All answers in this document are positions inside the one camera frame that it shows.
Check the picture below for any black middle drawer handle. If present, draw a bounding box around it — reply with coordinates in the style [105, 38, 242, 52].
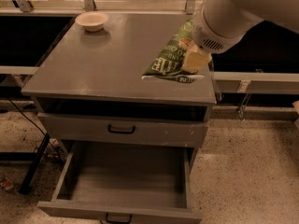
[105, 213, 132, 224]

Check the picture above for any black drawer handle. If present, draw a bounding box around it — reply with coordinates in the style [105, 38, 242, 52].
[105, 213, 132, 224]
[107, 124, 135, 134]

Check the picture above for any black metal table leg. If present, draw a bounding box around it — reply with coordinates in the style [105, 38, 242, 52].
[19, 133, 50, 194]

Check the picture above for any grey drawer cabinet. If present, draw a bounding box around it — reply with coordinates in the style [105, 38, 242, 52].
[21, 12, 218, 149]

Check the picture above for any black top drawer handle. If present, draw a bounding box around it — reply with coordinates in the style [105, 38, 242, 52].
[107, 124, 135, 134]

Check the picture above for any small red floor object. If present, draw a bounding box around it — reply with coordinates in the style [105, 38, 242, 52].
[0, 177, 14, 191]

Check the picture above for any green jalapeno chip bag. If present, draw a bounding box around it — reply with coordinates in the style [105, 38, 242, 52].
[142, 19, 205, 83]

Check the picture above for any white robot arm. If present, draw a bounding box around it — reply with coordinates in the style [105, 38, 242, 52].
[182, 0, 299, 73]

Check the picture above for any open grey middle drawer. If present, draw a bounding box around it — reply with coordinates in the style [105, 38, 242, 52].
[36, 140, 204, 224]

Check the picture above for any black floor cable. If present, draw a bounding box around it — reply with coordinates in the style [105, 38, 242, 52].
[7, 97, 66, 163]

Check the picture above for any closed grey top drawer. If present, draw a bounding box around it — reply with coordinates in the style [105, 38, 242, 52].
[38, 113, 207, 147]

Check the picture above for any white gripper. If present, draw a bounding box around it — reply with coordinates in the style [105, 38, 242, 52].
[181, 7, 241, 74]

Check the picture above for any white bowl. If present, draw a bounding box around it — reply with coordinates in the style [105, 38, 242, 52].
[75, 11, 108, 32]

